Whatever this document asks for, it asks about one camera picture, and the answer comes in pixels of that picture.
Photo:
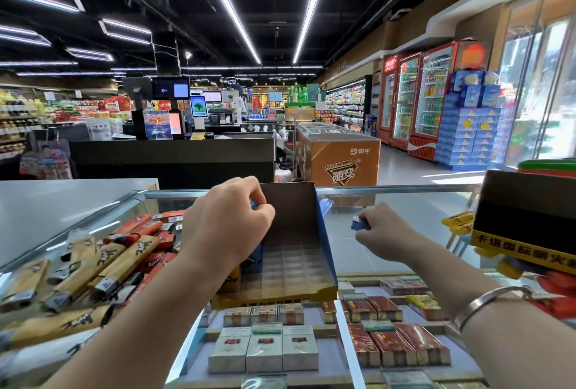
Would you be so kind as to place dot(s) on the hanging plastic bags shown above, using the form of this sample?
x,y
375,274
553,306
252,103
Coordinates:
x,y
45,161

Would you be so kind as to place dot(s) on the orange round sign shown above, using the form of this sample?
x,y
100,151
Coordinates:
x,y
472,54

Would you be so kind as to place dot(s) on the brown cardboard carton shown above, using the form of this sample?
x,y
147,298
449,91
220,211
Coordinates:
x,y
337,159

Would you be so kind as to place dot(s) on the long ceiling light strip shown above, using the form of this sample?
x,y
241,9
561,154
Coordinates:
x,y
227,6
312,6

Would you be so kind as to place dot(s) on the person's right forearm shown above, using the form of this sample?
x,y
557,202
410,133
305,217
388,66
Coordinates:
x,y
495,312

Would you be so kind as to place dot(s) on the glass entrance doors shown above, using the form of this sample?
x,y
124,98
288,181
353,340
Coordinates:
x,y
540,87

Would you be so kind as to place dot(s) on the row of cigarette packs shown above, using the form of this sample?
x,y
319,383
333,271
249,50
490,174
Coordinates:
x,y
288,348

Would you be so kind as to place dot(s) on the black checkout counter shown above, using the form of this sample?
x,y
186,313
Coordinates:
x,y
171,161

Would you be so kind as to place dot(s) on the black yellow display box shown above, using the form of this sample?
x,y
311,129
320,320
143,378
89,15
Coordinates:
x,y
526,213

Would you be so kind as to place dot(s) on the person's right hand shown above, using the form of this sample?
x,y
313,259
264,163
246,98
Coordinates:
x,y
389,233

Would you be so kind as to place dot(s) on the grocery rack with bottles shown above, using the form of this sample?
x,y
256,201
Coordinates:
x,y
22,123

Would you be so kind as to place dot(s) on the open refrigerated chiller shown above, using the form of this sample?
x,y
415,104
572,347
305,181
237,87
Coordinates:
x,y
346,103

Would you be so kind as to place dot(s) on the person's left hand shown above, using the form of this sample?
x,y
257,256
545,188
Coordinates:
x,y
225,227

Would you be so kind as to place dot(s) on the blue yellow lighter display box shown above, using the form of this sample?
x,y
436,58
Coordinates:
x,y
292,263

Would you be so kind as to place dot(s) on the person's left forearm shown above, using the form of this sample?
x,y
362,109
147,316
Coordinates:
x,y
117,335

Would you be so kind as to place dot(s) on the stack of blue cartons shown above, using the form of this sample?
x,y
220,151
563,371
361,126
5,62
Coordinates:
x,y
470,123

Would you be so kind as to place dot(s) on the black checkout monitor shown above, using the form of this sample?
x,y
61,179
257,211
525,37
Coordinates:
x,y
170,88

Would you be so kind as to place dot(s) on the small checkout screen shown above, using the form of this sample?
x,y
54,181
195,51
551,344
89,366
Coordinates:
x,y
198,105

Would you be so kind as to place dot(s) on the blue patterned lighter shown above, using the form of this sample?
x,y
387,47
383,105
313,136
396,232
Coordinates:
x,y
360,222

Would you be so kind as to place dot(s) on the red green container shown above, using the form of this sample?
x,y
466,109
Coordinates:
x,y
549,168

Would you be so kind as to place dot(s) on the red drink fridge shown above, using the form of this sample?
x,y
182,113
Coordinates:
x,y
388,99
432,102
406,102

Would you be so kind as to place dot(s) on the pile of blue yellow lighters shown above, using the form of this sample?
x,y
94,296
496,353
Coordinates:
x,y
459,227

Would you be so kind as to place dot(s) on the blue poster screen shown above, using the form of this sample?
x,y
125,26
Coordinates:
x,y
157,125

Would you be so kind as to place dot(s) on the pile of yellow red lighters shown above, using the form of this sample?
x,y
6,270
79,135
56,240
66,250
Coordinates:
x,y
81,272

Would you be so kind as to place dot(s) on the row of yellow lighters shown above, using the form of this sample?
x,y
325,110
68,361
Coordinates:
x,y
233,279

